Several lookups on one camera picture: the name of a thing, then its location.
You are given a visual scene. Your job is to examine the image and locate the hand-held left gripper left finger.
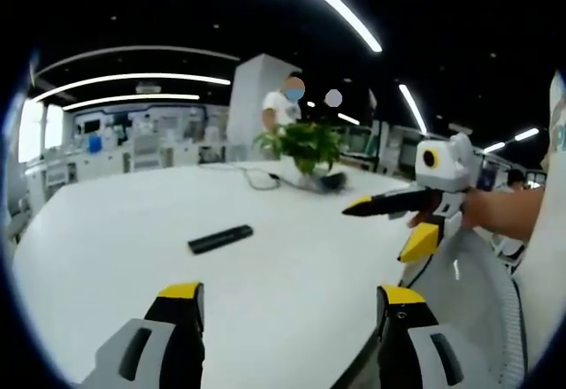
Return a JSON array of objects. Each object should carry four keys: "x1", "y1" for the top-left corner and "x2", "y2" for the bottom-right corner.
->
[{"x1": 78, "y1": 280, "x2": 206, "y2": 389}]

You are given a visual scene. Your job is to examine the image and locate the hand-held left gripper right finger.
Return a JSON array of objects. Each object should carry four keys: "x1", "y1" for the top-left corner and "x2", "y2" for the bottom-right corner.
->
[{"x1": 376, "y1": 284, "x2": 478, "y2": 389}]

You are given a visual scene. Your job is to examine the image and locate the black remote control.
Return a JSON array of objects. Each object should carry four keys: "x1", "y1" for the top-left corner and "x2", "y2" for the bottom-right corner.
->
[{"x1": 187, "y1": 225, "x2": 254, "y2": 256}]

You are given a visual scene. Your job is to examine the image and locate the person's right hand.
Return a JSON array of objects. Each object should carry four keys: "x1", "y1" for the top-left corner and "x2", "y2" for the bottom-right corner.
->
[{"x1": 407, "y1": 187, "x2": 490, "y2": 231}]

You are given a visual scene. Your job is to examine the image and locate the black object beside plant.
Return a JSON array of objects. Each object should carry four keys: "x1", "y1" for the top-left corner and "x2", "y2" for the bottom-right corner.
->
[{"x1": 314, "y1": 172, "x2": 350, "y2": 193}]

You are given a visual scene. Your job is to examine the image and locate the white chair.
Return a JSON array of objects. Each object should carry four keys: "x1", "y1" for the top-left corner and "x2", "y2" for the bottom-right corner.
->
[{"x1": 400, "y1": 225, "x2": 530, "y2": 389}]

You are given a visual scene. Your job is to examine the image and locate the green potted plant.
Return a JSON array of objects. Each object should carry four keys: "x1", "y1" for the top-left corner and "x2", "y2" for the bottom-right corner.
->
[{"x1": 252, "y1": 121, "x2": 347, "y2": 187}]

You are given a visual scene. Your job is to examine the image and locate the white pillar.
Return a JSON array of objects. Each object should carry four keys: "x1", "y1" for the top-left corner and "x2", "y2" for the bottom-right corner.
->
[{"x1": 226, "y1": 52, "x2": 303, "y2": 163}]

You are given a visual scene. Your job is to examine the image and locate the white display counter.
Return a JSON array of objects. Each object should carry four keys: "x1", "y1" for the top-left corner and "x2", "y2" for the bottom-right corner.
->
[{"x1": 24, "y1": 101, "x2": 231, "y2": 187}]

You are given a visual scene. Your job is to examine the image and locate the black cable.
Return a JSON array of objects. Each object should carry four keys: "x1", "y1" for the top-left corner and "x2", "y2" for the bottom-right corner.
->
[{"x1": 229, "y1": 163, "x2": 310, "y2": 192}]

